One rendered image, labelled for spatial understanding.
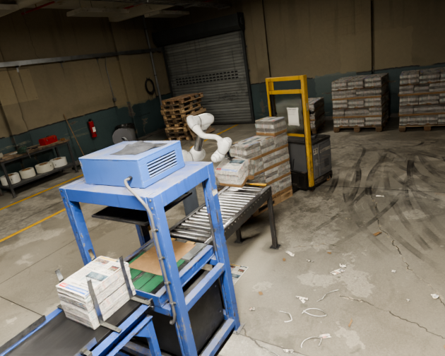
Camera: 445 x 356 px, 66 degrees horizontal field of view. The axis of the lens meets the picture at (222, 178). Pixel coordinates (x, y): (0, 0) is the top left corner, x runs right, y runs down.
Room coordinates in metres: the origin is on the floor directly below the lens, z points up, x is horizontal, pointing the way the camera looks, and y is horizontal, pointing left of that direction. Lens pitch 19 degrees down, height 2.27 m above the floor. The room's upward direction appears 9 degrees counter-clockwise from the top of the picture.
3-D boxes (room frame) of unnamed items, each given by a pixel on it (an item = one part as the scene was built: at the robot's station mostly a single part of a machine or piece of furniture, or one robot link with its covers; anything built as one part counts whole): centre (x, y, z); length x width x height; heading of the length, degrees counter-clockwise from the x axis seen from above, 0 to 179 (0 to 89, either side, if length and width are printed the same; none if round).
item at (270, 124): (5.23, -0.86, 0.65); 0.39 x 0.30 x 1.29; 38
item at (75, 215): (2.48, 1.16, 0.77); 0.09 x 0.09 x 1.55; 56
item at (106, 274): (2.01, 0.96, 0.93); 0.38 x 0.30 x 0.26; 146
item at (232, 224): (3.19, -0.15, 0.74); 1.34 x 0.05 x 0.12; 146
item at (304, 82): (5.23, -1.40, 0.97); 0.09 x 0.09 x 1.75; 38
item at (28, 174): (8.50, 4.56, 0.55); 1.80 x 0.70 x 1.09; 146
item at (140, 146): (2.42, 0.55, 1.78); 0.32 x 0.28 x 0.05; 56
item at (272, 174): (4.79, -0.28, 0.42); 1.17 x 0.39 x 0.83; 128
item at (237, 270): (3.30, 0.09, 0.00); 0.37 x 0.28 x 0.01; 146
